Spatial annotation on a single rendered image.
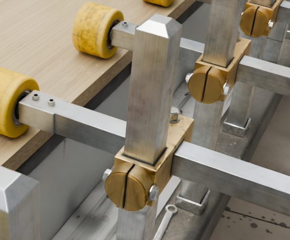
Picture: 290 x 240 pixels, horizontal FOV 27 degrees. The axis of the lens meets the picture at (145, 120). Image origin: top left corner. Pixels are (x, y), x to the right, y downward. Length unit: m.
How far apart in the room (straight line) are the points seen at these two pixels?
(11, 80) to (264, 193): 0.33
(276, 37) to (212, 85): 0.55
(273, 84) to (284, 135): 1.64
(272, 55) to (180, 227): 0.55
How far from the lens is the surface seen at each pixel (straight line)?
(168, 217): 0.96
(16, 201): 0.37
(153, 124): 0.60
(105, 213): 1.08
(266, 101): 1.31
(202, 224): 0.97
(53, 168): 0.94
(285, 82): 0.86
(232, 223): 2.03
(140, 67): 0.57
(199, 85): 0.82
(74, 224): 1.06
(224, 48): 0.82
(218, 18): 0.81
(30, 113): 0.73
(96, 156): 1.09
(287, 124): 2.59
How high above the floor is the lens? 1.36
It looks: 34 degrees down
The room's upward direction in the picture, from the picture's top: 6 degrees clockwise
